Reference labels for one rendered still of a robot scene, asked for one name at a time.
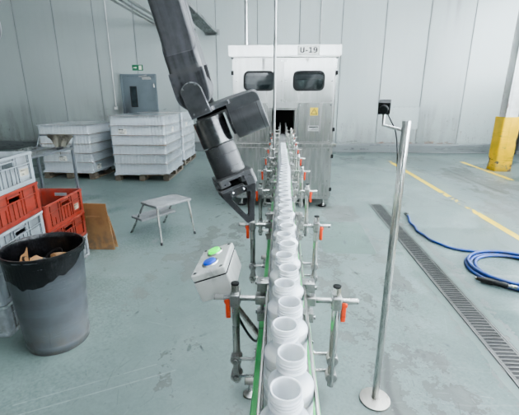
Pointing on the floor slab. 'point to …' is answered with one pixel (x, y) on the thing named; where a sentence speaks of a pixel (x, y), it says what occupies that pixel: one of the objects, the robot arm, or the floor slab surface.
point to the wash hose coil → (484, 271)
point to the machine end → (291, 105)
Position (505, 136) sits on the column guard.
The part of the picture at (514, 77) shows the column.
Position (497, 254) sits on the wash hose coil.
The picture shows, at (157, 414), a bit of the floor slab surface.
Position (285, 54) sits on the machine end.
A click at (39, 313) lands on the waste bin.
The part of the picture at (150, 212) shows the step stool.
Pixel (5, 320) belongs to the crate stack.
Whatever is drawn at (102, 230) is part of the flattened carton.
